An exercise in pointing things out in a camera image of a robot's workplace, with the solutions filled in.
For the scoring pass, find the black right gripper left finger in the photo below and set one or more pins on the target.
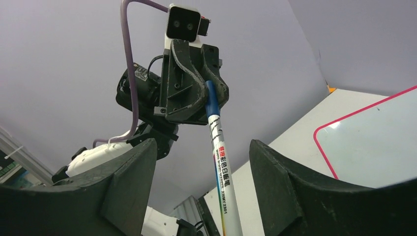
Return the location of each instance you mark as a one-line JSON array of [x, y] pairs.
[[108, 200]]

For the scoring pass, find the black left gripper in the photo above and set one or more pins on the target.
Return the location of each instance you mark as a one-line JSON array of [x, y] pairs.
[[181, 93]]

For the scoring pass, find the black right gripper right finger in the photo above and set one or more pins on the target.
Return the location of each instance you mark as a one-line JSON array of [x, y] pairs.
[[295, 200]]

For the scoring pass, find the blue marker cap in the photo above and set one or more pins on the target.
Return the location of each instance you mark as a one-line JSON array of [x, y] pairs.
[[212, 105]]

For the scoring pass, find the white whiteboard marker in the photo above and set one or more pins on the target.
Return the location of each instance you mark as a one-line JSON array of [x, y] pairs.
[[230, 219]]

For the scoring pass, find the red-framed whiteboard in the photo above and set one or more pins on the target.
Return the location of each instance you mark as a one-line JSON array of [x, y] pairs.
[[375, 146]]

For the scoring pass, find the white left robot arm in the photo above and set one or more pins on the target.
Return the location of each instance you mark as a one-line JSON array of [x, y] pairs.
[[88, 159]]

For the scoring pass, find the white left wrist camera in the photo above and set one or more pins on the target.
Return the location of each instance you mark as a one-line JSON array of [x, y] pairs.
[[185, 23]]

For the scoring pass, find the aluminium frame rail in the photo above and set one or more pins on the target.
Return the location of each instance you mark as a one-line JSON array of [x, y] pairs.
[[19, 153]]

